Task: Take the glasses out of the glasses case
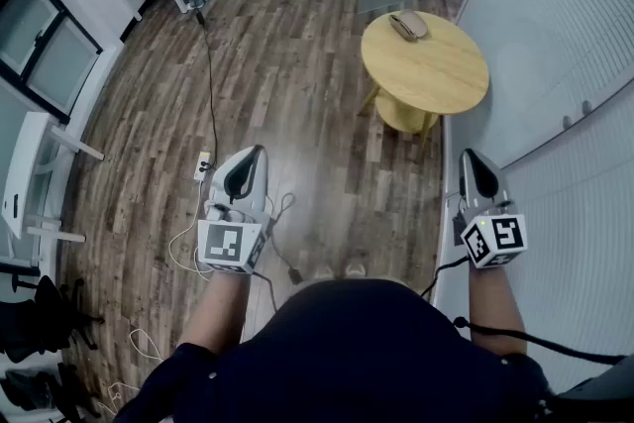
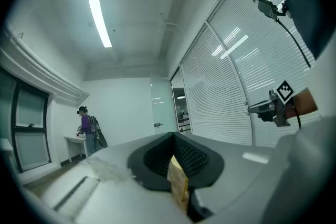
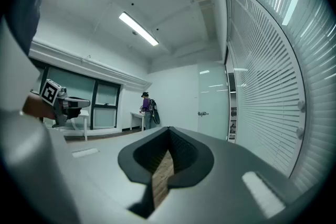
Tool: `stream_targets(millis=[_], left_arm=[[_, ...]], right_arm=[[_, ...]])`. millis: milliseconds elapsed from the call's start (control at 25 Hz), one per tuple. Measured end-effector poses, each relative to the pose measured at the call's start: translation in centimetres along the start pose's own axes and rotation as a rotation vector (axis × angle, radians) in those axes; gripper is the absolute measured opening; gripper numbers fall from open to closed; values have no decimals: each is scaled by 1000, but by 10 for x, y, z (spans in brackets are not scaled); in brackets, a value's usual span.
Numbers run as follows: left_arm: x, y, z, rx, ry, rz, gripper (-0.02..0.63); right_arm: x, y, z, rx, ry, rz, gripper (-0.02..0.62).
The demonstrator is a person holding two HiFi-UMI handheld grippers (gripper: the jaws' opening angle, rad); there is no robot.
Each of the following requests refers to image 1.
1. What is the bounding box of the black power adapter with cable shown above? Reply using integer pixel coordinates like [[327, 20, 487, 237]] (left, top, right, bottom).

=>
[[266, 191, 304, 287]]

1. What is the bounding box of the black office chair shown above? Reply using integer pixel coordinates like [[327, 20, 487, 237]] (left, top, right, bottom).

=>
[[0, 273, 106, 364]]

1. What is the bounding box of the person's left forearm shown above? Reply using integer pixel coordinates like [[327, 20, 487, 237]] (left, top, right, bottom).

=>
[[176, 267, 252, 357]]

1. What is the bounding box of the white power strip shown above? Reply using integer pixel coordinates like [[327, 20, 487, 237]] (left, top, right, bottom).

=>
[[192, 151, 213, 182]]

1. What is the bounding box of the beige glasses case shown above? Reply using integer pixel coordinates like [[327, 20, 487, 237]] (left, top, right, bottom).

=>
[[387, 10, 429, 44]]

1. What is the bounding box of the black equipment pack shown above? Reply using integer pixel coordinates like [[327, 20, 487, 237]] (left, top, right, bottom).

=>
[[555, 364, 634, 423]]

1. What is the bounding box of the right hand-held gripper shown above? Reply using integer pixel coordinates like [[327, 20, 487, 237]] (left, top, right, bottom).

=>
[[456, 148, 529, 269]]

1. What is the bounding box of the white floor cable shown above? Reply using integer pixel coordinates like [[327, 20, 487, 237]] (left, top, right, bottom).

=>
[[167, 180, 215, 282]]

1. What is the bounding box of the thick black cable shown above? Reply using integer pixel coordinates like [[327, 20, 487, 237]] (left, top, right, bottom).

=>
[[452, 315, 628, 366]]

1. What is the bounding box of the white desk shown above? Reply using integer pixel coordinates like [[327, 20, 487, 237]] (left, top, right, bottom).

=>
[[0, 110, 107, 264]]

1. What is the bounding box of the person's right forearm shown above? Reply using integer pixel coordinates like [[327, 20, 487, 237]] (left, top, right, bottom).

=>
[[467, 261, 528, 358]]

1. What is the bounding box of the long black floor cable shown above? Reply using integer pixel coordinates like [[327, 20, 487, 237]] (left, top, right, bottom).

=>
[[194, 8, 220, 167]]

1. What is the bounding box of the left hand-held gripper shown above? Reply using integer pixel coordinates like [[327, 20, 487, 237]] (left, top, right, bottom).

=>
[[196, 145, 274, 274]]

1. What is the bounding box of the gripper thin black cable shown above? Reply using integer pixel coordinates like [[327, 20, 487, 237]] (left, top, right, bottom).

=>
[[251, 269, 279, 314], [419, 256, 470, 299]]

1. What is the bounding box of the round wooden side table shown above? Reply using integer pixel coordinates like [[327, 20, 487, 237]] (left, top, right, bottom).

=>
[[357, 10, 491, 136]]

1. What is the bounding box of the thin white looped cable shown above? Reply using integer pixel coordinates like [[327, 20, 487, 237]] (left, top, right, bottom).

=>
[[95, 328, 165, 418]]

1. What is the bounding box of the right gripper thin black cable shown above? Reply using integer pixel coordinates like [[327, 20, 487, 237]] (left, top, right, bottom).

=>
[[419, 256, 470, 299]]

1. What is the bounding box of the person's dark shirt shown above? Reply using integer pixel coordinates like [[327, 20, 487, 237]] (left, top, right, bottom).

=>
[[112, 277, 552, 423]]

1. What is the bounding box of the left gripper thin black cable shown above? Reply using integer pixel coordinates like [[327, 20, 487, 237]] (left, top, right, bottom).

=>
[[251, 269, 279, 314]]

